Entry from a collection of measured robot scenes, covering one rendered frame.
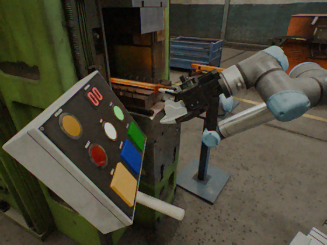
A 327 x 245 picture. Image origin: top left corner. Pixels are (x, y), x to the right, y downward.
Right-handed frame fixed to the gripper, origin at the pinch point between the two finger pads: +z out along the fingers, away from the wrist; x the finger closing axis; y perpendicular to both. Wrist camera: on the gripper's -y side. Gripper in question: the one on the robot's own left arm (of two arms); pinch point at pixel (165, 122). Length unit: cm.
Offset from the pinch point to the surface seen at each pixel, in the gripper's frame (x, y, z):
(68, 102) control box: 15.6, 21.5, 10.7
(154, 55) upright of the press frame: -74, 8, 4
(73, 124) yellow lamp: 19.7, 18.0, 10.3
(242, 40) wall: -767, -207, -201
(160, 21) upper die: -50, 23, -10
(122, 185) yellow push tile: 21.8, 1.2, 10.0
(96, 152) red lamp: 20.2, 10.5, 10.3
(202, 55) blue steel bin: -402, -91, -35
